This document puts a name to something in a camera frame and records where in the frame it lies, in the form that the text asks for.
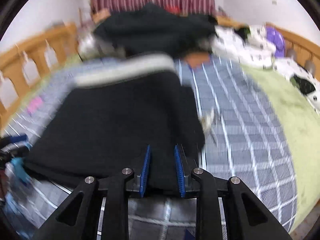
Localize black pants with white stripe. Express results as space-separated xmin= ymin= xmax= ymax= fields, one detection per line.
xmin=24 ymin=54 xmax=204 ymax=194

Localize grey checked star bedsheet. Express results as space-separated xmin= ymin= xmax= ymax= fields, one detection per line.
xmin=3 ymin=56 xmax=297 ymax=239

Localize black garment pile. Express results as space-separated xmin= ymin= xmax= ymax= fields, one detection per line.
xmin=93 ymin=3 xmax=217 ymax=58

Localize red chair back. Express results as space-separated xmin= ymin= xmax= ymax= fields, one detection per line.
xmin=165 ymin=5 xmax=180 ymax=15

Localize purple plush toy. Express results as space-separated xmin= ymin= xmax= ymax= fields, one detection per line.
xmin=266 ymin=26 xmax=285 ymax=57

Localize green fleece blanket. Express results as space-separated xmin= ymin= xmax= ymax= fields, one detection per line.
xmin=242 ymin=65 xmax=319 ymax=231

